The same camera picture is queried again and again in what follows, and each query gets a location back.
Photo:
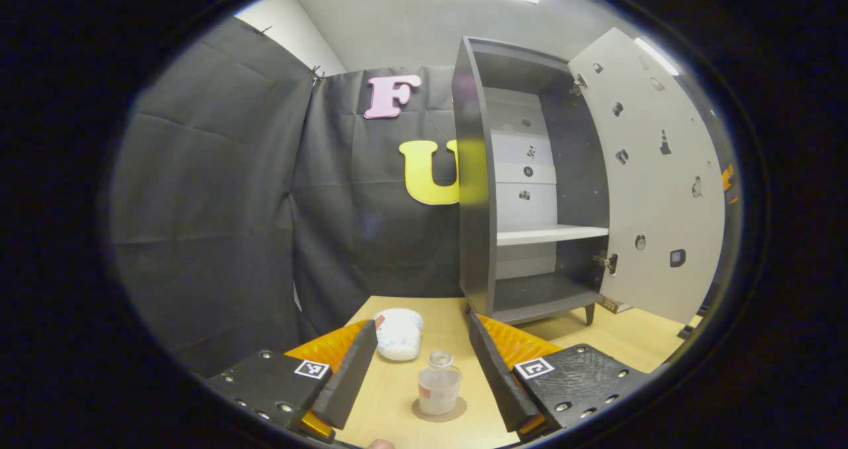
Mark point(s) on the white cabinet shelf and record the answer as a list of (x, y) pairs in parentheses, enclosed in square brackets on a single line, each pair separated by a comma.
[(550, 234)]

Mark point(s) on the black backdrop cloth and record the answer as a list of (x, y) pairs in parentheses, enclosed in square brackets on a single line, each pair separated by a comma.
[(218, 204)]

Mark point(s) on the brown book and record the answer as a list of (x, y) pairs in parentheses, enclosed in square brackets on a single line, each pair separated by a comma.
[(613, 305)]

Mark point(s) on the white crumpled cloth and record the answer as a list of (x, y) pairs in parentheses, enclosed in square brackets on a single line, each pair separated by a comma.
[(399, 333)]

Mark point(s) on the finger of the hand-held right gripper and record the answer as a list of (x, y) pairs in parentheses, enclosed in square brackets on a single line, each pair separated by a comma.
[(727, 179)]

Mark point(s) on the round brown coaster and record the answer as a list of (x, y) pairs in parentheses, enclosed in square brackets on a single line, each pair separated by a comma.
[(457, 412)]

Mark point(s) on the dark grey cabinet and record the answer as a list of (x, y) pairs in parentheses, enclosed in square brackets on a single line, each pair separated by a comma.
[(474, 204)]

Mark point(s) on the clear plastic bottle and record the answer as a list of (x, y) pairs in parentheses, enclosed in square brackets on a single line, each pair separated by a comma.
[(438, 386)]

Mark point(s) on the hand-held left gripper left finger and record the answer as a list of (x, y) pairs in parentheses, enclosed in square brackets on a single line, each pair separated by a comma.
[(351, 383)]

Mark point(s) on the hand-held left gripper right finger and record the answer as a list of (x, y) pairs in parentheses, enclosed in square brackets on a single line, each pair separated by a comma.
[(497, 383)]

